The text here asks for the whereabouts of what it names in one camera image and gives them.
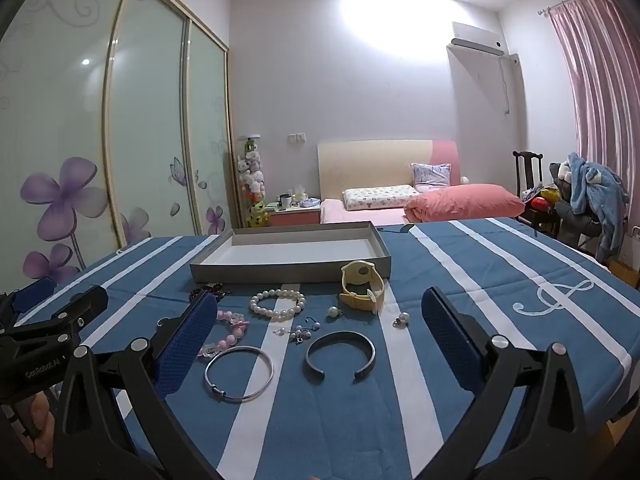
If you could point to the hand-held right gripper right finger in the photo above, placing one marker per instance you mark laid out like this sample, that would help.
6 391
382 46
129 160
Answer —
450 340

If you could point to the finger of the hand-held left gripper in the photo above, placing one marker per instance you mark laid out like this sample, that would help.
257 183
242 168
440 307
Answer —
32 292
75 310

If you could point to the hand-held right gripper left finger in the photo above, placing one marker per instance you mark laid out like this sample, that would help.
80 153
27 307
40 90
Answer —
184 347

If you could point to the thin silver bangle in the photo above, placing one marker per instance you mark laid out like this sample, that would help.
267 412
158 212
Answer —
220 394

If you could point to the yellow wristwatch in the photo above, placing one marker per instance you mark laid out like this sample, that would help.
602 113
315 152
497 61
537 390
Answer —
356 276

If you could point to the small pearl earring cluster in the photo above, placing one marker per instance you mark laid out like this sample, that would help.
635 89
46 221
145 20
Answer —
299 332

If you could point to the wide grey cuff bangle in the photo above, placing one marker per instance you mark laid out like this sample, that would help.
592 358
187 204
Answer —
314 367

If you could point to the grey cardboard tray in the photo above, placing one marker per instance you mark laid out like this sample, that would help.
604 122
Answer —
295 255

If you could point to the person's left hand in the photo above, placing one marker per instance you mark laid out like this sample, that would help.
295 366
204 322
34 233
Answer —
41 422

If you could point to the large pearl drop earring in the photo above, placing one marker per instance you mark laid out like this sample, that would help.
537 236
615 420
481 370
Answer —
403 318
332 312

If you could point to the pink duvet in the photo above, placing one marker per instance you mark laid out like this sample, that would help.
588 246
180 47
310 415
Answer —
465 202

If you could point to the blue white striped blanket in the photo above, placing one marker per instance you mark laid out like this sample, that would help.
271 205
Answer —
340 435

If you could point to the white patterned pillow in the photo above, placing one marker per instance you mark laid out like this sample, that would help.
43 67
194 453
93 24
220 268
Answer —
380 197

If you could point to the pink bed sheet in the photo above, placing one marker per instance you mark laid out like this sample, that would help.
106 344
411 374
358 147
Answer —
345 215

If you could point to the lilac printed pillow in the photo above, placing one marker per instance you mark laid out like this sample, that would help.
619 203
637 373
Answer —
431 176

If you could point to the red yellow toy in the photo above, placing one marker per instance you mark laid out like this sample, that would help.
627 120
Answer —
542 200

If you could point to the pink nightstand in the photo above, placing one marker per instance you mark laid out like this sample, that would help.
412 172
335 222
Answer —
295 217

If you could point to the white cup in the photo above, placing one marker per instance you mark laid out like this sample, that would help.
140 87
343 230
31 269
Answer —
286 201

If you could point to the plush toy tube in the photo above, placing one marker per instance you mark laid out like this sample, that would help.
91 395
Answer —
251 180

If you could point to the dark wooden chair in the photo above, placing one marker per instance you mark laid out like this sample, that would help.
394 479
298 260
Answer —
527 170

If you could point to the cardboard box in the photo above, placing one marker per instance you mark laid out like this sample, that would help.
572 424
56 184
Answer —
627 270

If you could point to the blue cloth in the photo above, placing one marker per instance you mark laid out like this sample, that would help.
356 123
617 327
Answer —
310 203

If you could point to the tissue box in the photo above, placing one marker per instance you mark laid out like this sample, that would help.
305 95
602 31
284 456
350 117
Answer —
300 195

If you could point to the beige pink headboard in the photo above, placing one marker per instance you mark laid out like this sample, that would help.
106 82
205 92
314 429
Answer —
370 165

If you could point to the floral sliding door wardrobe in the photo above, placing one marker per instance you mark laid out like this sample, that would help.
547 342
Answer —
145 125

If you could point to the grey plush toy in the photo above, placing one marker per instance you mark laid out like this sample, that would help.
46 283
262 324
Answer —
560 175

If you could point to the blue plush garment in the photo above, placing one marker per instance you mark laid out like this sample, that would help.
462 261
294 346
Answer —
597 185

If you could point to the pink curtain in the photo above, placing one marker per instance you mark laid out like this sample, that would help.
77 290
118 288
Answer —
600 85

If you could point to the white air conditioner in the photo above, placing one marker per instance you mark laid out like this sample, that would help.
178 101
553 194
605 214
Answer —
477 40

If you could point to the wall switch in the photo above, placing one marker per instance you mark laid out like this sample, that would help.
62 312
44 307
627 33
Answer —
297 136

